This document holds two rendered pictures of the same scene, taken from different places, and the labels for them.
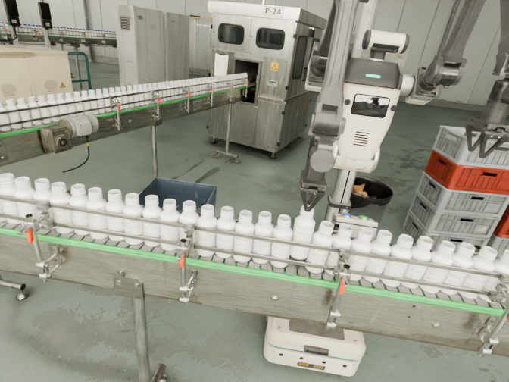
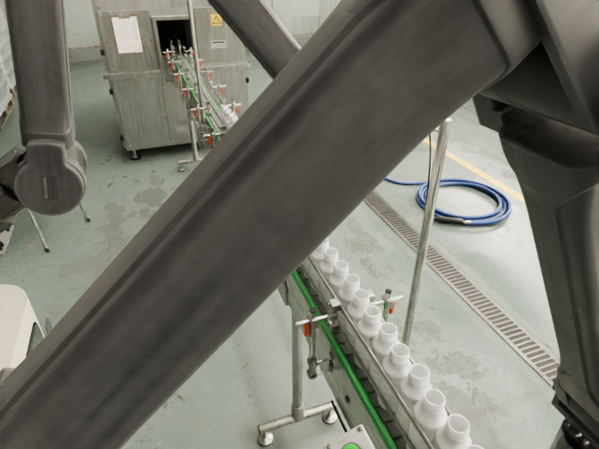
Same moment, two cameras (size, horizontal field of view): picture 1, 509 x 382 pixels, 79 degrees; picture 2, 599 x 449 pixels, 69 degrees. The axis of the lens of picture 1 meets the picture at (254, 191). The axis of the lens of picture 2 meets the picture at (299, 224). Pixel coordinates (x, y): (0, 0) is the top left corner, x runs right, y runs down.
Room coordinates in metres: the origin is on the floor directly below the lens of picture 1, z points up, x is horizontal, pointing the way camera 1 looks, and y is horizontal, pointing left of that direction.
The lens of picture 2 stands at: (1.17, -0.04, 1.83)
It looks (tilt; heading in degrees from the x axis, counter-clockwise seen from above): 32 degrees down; 247
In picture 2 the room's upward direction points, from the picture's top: straight up
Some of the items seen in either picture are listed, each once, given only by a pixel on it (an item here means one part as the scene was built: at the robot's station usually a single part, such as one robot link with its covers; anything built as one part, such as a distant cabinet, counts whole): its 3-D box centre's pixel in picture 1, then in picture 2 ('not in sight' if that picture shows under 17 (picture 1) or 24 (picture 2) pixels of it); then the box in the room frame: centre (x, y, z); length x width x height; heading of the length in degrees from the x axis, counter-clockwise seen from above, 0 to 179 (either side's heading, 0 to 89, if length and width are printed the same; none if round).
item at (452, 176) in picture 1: (471, 170); not in sight; (2.62, -1.89, 0.78); 0.61 x 0.41 x 0.22; 93
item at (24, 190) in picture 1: (27, 201); not in sight; (0.82, 0.71, 1.08); 0.06 x 0.06 x 0.17
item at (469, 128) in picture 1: (479, 137); not in sight; (0.91, -0.64, 1.44); 0.07 x 0.07 x 0.09; 87
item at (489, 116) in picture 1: (494, 114); not in sight; (0.89, -0.63, 1.51); 0.10 x 0.07 x 0.07; 177
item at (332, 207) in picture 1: (331, 232); not in sight; (1.41, -0.44, 0.74); 0.11 x 0.11 x 0.40; 87
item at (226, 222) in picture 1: (226, 232); not in sight; (0.79, 0.07, 1.08); 0.06 x 0.06 x 0.17
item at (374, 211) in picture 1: (354, 219); not in sight; (2.31, -0.89, 0.32); 0.45 x 0.45 x 0.64
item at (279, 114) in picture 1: (265, 81); not in sight; (5.30, 0.03, 1.00); 1.60 x 1.30 x 2.00; 159
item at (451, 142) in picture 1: (482, 147); not in sight; (2.62, -1.89, 1.00); 0.61 x 0.41 x 0.22; 94
